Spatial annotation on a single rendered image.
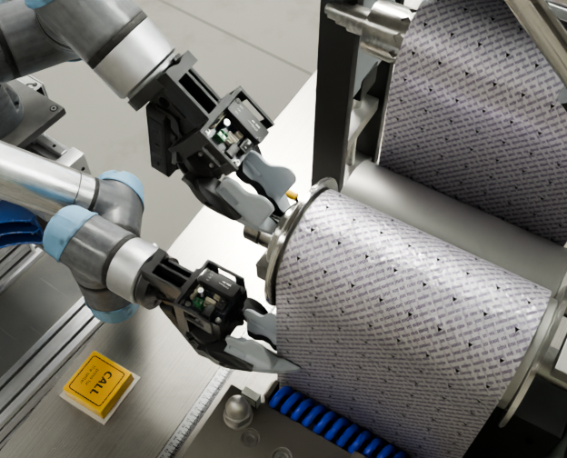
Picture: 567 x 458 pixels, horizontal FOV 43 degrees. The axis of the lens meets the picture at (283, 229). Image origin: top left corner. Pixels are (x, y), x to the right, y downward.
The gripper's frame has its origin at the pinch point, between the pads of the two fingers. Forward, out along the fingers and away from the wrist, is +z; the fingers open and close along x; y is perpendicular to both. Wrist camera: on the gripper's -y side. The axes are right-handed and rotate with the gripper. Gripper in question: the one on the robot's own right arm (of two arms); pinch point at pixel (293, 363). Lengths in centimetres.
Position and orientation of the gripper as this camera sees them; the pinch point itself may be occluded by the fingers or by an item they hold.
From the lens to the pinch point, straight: 85.5
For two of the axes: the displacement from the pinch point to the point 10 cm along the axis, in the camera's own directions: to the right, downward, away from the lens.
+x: 5.1, -7.0, 4.9
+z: 8.6, 4.2, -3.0
